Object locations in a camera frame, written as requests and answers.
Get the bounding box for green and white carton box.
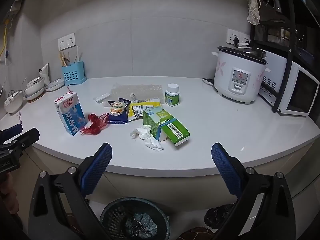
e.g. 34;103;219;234
142;106;190;147

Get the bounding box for black metal kitchen rack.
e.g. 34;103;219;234
250;0;320;113

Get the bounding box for white tissue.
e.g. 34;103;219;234
130;127;164;152

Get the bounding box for chopsticks and spoon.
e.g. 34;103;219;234
59;50;71;67

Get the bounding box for blue plastic utensil holder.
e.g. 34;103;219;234
62;60;87;86

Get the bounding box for dark mesh trash bin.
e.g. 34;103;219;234
100;197;171;240

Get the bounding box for white ceramic jug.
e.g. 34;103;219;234
39;62;50;85

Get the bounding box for hanging white mesh cloth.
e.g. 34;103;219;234
247;0;262;26

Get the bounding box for blue and white milk carton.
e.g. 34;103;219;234
53;86;88;136

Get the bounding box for dark blue snack packet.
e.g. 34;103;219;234
107;97;132;125

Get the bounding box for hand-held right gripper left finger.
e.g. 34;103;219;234
29;142;113;240

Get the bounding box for stacked white bowls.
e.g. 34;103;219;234
24;76;45;97

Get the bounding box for patterned shallow plate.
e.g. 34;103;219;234
45;78;66;92

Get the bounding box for yellow cable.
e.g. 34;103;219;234
0;17;12;58

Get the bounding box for brown round object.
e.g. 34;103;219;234
180;227;216;240

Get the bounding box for yellow snack packet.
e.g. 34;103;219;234
127;99;161;122

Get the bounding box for black plastic bag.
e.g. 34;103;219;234
204;203;235;229

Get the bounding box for clear bubble wrap sheet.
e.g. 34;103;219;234
110;83;163;103

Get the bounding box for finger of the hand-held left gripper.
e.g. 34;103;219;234
0;128;40;157
0;124;23;143

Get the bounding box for white pill bottle green label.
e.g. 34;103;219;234
164;84;182;106

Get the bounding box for white pot with lid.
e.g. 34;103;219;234
4;91;25;114

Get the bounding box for person's left hand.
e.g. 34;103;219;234
0;173;18;215

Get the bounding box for red mesh net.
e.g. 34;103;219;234
80;113;110;136

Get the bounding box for white microwave oven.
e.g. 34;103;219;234
259;50;320;117

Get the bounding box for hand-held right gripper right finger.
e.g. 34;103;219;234
211;142;297;240

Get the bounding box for white flowered rice cooker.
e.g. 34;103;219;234
212;46;271;105

